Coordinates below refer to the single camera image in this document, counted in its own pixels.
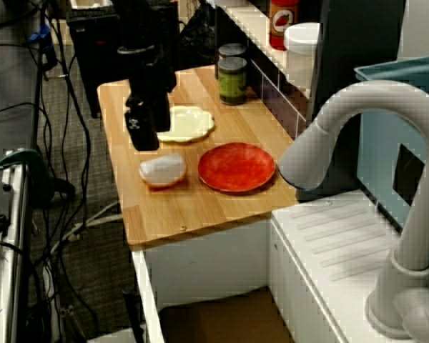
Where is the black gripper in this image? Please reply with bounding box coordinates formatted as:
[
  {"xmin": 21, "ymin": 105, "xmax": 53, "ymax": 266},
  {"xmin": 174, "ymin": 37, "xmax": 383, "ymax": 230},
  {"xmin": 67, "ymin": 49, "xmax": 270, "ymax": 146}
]
[{"xmin": 117, "ymin": 44, "xmax": 179, "ymax": 152}]

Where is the cream scalloped plate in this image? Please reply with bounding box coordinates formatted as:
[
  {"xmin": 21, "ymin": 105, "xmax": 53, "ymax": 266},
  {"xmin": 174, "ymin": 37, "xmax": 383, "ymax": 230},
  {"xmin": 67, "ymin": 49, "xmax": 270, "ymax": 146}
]
[{"xmin": 156, "ymin": 105, "xmax": 215, "ymax": 144}]

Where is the green toy peas can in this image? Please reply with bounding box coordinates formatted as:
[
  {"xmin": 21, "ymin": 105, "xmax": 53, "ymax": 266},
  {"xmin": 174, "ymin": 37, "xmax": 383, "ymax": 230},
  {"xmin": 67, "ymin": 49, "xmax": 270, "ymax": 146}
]
[{"xmin": 217, "ymin": 56, "xmax": 249, "ymax": 106}]

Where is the red round plate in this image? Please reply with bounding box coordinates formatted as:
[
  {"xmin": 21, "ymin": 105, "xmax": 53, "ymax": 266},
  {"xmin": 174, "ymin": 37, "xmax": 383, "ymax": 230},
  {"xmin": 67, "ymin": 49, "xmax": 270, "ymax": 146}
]
[{"xmin": 197, "ymin": 141, "xmax": 276, "ymax": 194}]

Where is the orange toy beans can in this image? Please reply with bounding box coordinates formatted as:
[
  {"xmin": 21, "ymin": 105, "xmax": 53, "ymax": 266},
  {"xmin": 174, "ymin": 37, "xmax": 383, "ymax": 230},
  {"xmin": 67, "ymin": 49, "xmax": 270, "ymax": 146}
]
[{"xmin": 217, "ymin": 42, "xmax": 247, "ymax": 62}]

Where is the blue tape piece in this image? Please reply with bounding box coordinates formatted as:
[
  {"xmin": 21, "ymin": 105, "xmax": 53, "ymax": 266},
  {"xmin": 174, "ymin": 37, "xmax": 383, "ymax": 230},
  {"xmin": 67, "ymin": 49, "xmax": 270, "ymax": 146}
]
[{"xmin": 28, "ymin": 24, "xmax": 54, "ymax": 47}]

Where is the white toy sink unit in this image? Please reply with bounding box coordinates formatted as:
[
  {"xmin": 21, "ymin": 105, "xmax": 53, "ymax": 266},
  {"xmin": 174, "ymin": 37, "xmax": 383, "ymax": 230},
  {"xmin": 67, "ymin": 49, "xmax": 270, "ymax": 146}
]
[{"xmin": 131, "ymin": 189, "xmax": 429, "ymax": 343}]

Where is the red hot sauce bottle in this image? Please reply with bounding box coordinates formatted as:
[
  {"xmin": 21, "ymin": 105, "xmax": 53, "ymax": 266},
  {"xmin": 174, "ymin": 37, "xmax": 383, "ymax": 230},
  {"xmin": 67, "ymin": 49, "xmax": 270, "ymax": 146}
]
[{"xmin": 270, "ymin": 0, "xmax": 300, "ymax": 51}]

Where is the white lidded plastic tub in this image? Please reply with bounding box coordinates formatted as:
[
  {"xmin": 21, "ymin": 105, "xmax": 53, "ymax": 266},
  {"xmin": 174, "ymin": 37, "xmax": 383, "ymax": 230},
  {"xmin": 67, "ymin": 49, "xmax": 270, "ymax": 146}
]
[{"xmin": 283, "ymin": 22, "xmax": 322, "ymax": 92}]

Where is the teal plastic bin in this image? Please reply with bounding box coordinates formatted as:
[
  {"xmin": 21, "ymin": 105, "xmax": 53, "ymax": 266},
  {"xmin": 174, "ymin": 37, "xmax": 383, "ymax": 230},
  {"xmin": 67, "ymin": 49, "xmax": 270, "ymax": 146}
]
[{"xmin": 353, "ymin": 53, "xmax": 429, "ymax": 244}]

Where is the grey toy faucet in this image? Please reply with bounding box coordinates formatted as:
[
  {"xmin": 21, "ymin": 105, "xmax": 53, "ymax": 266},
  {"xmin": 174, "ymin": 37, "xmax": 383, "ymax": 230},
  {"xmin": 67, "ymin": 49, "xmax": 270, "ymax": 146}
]
[{"xmin": 277, "ymin": 79, "xmax": 429, "ymax": 340}]

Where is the long black hanging cable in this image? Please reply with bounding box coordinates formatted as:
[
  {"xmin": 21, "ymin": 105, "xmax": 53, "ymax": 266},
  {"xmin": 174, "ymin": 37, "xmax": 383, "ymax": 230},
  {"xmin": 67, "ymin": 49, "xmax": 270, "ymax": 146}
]
[{"xmin": 56, "ymin": 17, "xmax": 92, "ymax": 229}]

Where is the dark shelf upright post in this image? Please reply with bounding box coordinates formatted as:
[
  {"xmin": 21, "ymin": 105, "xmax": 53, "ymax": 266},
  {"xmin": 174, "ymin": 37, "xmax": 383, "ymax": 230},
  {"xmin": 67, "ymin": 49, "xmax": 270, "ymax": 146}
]
[
  {"xmin": 305, "ymin": 0, "xmax": 407, "ymax": 201},
  {"xmin": 213, "ymin": 5, "xmax": 222, "ymax": 80}
]

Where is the white floor cable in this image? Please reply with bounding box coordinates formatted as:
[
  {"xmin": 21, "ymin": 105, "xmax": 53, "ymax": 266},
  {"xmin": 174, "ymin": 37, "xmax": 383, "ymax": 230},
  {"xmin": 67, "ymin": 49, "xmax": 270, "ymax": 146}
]
[{"xmin": 49, "ymin": 199, "xmax": 124, "ymax": 251}]

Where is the aluminium extrusion frame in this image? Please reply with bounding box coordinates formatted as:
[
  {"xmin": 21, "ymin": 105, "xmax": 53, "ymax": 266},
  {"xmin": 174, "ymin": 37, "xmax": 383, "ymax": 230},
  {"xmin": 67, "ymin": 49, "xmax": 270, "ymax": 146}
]
[{"xmin": 0, "ymin": 153, "xmax": 31, "ymax": 343}]

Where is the thick dark cable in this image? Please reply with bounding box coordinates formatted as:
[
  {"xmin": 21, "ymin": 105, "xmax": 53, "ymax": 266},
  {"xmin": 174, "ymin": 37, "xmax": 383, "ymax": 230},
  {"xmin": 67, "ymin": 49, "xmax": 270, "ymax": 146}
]
[{"xmin": 0, "ymin": 0, "xmax": 40, "ymax": 31}]

